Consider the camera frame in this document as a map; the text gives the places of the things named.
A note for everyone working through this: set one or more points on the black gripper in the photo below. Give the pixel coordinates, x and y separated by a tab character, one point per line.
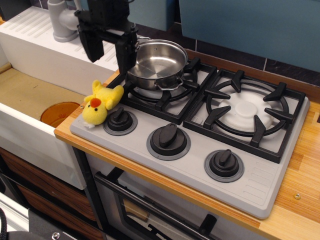
108	20

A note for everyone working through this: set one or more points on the yellow stuffed duck toy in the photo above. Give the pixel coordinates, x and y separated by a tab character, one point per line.
98	104

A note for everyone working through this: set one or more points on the grey toy faucet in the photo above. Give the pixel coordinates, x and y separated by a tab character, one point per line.
63	20

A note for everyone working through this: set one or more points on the stainless steel pot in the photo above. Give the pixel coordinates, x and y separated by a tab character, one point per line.
159	65

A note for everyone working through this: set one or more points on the white toy sink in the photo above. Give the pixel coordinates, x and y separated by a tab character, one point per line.
42	72

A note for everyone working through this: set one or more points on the black left stove knob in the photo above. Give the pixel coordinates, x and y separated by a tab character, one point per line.
120	122

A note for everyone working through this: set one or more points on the black stove knob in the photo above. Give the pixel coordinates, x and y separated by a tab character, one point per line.
120	122
224	166
168	143

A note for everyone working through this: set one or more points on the orange plastic drain disc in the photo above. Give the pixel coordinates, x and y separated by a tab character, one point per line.
57	113

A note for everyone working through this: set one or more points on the black left burner grate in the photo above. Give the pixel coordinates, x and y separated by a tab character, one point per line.
169	105

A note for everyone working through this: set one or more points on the black burner grate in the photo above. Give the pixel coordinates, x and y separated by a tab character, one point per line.
169	105
257	117

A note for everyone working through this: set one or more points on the black middle stove knob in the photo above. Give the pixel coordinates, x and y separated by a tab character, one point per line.
168	143

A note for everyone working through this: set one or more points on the white right burner cap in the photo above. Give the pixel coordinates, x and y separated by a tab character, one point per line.
244	106

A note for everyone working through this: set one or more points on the wooden drawer cabinet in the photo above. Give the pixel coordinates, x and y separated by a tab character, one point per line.
60	202

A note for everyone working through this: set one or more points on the black right burner grate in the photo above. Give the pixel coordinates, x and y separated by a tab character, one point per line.
257	117

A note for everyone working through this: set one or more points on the black right stove knob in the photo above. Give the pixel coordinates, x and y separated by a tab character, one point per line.
224	166

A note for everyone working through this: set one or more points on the toy oven door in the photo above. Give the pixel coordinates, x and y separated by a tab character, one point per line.
223	229

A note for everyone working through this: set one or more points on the grey toy stove top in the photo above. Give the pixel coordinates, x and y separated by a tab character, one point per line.
254	193

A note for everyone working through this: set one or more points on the black oven door handle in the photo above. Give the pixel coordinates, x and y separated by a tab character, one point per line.
149	219

